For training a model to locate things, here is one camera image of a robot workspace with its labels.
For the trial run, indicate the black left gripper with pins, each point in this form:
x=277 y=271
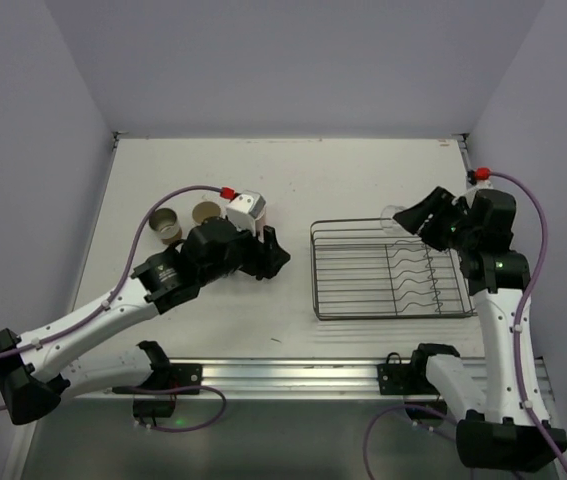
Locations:
x=261 y=255

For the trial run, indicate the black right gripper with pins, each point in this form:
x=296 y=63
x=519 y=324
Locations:
x=439 y=215

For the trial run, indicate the aluminium front rail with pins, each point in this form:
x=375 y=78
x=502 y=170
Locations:
x=254 y=379

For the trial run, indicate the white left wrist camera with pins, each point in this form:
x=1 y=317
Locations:
x=244 y=209

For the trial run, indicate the grey wire dish rack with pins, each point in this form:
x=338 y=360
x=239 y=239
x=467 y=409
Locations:
x=360 y=273

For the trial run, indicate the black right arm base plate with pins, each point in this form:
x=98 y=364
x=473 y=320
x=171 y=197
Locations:
x=399 y=378

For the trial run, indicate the clear glass cup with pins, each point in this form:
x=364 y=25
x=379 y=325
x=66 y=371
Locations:
x=387 y=222

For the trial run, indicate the beige tall cup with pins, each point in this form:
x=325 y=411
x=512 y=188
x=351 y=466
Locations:
x=205 y=210

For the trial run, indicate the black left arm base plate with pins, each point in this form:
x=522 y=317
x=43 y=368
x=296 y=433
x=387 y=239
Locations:
x=185 y=377

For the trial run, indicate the pink hexagonal mug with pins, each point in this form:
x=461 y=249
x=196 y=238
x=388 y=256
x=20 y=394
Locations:
x=260 y=223

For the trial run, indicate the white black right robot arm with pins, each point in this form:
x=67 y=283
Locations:
x=505 y=425

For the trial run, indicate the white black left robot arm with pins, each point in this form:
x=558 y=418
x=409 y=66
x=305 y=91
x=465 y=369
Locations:
x=42 y=368

